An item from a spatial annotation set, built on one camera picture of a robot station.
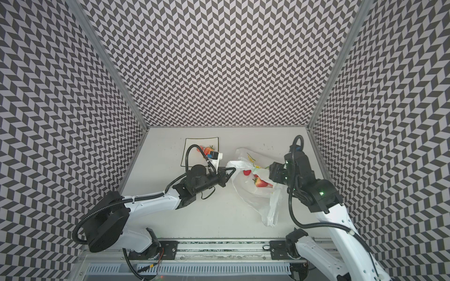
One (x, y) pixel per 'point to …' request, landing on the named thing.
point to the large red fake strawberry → (260, 183)
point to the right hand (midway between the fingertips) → (275, 174)
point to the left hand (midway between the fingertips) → (236, 170)
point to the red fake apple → (246, 172)
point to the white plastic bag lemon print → (265, 201)
